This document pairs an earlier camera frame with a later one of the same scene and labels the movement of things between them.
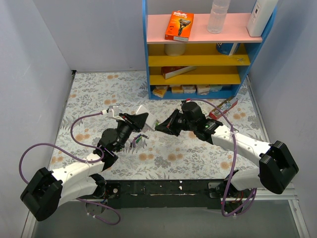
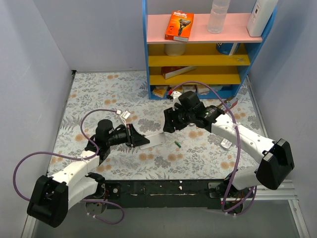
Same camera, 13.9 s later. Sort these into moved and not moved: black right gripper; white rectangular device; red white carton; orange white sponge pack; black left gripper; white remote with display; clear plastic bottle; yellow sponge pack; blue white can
Moved: white remote with display; black right gripper; black left gripper
Not moved: white rectangular device; yellow sponge pack; red white carton; blue white can; clear plastic bottle; orange white sponge pack
